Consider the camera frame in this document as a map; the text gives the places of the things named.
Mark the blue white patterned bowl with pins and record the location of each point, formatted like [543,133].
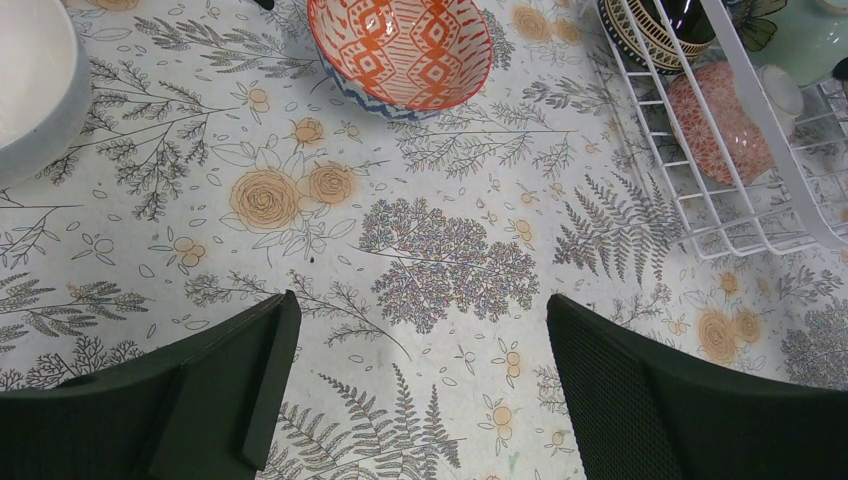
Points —
[405,60]

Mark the plain white bowl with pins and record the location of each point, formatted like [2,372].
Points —
[45,86]

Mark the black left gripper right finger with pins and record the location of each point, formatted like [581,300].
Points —
[643,410]

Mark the white wire dish rack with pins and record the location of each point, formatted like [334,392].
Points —
[801,201]

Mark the black gold striped bowl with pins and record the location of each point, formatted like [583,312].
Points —
[662,32]

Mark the pale green ceramic bowl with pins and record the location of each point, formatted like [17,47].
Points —
[805,38]

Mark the pink patterned bowl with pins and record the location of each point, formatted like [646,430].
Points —
[724,129]

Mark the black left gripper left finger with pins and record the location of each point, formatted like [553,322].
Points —
[204,407]

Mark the floral patterned table mat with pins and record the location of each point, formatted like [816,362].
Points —
[219,165]

